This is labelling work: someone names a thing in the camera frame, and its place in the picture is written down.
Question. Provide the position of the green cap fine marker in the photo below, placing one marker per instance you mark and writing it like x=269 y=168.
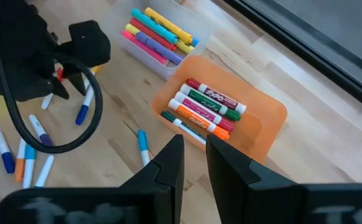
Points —
x=45 y=169

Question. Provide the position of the orange translucent plastic bin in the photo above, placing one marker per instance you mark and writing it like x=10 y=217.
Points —
x=261 y=118

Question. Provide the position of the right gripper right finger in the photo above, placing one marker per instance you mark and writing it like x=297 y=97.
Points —
x=261 y=205

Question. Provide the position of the red Expo marker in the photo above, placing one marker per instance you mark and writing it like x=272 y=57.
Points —
x=215 y=96

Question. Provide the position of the red cap fine marker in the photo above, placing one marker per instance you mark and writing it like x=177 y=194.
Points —
x=46 y=102

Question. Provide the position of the yellow cap fine marker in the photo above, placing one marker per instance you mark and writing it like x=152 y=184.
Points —
x=96 y=70

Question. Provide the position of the orange cap fine marker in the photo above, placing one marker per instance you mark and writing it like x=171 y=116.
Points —
x=19 y=169

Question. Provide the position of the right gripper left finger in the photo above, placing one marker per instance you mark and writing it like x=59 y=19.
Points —
x=155 y=205

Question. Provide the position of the clear translucent plastic bin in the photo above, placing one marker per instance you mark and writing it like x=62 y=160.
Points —
x=115 y=18

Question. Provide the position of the yellow Sharpie highlighter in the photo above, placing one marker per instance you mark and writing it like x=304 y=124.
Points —
x=131 y=29
x=185 y=47

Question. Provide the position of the teal highlighter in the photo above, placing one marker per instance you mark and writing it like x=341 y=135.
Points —
x=154 y=25

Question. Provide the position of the green Expo marker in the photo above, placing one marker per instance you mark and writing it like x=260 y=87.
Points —
x=208 y=102

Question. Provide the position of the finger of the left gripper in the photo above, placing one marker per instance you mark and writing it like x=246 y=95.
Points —
x=78 y=82
x=60 y=88

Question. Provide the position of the black metal table frame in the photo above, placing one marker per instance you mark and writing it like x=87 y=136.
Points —
x=324 y=57

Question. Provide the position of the magenta Expo marker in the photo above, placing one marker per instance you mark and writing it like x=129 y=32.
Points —
x=202 y=111

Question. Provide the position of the red highlighter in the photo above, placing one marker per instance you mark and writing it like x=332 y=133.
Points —
x=151 y=34

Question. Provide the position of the light blue cap fine marker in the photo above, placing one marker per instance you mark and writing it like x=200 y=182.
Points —
x=142 y=141
x=28 y=174

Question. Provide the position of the orange Expo marker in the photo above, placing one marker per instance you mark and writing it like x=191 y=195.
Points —
x=196 y=118

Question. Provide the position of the golden yellow highlighter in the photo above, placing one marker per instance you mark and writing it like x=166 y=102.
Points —
x=168 y=25

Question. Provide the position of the pink highlighter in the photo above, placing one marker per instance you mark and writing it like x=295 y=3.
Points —
x=143 y=47

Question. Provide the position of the dark blue cap fine marker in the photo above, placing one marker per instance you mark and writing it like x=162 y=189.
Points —
x=37 y=126

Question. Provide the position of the purple highlighter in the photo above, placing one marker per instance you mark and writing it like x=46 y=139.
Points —
x=159 y=48

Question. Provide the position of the dark teal Expo marker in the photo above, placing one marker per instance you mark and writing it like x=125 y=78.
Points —
x=180 y=124

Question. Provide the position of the light blue Sharpie highlighter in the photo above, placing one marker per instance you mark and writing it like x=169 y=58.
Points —
x=195 y=42

